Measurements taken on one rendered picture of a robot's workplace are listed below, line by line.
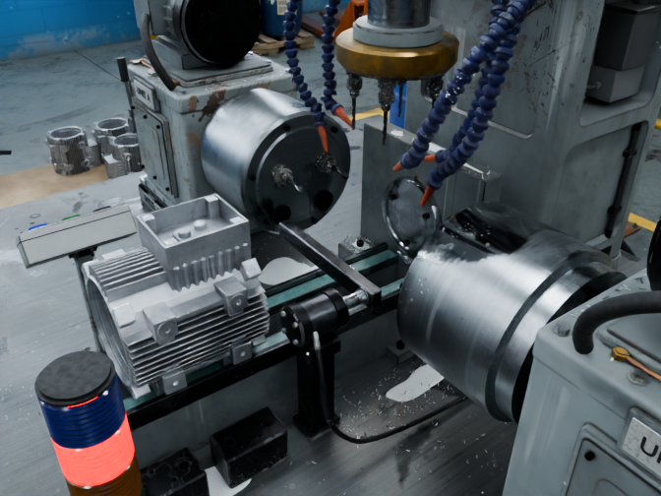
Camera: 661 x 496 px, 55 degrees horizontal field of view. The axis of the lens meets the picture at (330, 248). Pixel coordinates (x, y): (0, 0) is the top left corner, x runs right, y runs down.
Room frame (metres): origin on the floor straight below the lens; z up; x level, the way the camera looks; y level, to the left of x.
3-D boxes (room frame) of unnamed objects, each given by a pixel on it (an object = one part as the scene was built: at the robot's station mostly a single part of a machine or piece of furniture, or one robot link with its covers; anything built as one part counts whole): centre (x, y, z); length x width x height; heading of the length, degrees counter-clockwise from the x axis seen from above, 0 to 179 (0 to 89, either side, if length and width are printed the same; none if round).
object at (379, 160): (1.02, -0.19, 0.97); 0.30 x 0.11 x 0.34; 35
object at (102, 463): (0.37, 0.20, 1.14); 0.06 x 0.06 x 0.04
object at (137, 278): (0.73, 0.22, 1.01); 0.20 x 0.19 x 0.19; 125
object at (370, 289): (0.84, 0.01, 1.01); 0.26 x 0.04 x 0.03; 35
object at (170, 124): (1.41, 0.28, 0.99); 0.35 x 0.31 x 0.37; 35
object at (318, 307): (0.77, -0.15, 0.92); 0.45 x 0.13 x 0.24; 125
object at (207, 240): (0.75, 0.19, 1.11); 0.12 x 0.11 x 0.07; 125
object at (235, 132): (1.22, 0.14, 1.04); 0.37 x 0.25 x 0.25; 35
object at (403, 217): (0.98, -0.14, 1.01); 0.15 x 0.02 x 0.15; 35
